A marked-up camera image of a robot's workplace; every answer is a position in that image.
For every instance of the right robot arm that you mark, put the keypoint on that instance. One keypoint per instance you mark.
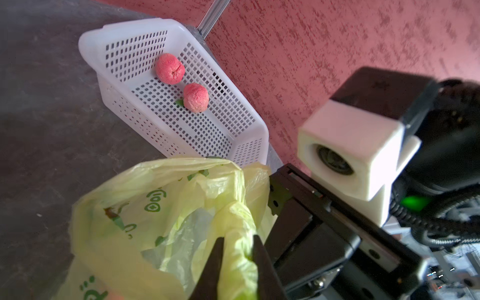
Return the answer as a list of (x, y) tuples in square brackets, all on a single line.
[(437, 195)]

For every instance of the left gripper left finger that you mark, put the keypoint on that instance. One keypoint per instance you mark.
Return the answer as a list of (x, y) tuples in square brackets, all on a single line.
[(207, 286)]

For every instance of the peach in basket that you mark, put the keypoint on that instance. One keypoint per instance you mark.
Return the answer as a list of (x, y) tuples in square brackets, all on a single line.
[(169, 69), (196, 98)]

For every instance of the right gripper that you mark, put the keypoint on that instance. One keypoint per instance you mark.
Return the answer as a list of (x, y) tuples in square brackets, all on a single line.
[(320, 247)]

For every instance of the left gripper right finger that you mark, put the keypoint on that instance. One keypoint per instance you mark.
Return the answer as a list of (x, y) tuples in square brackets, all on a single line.
[(266, 273)]

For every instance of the white plastic basket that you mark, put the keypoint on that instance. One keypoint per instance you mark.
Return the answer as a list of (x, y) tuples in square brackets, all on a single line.
[(124, 56)]

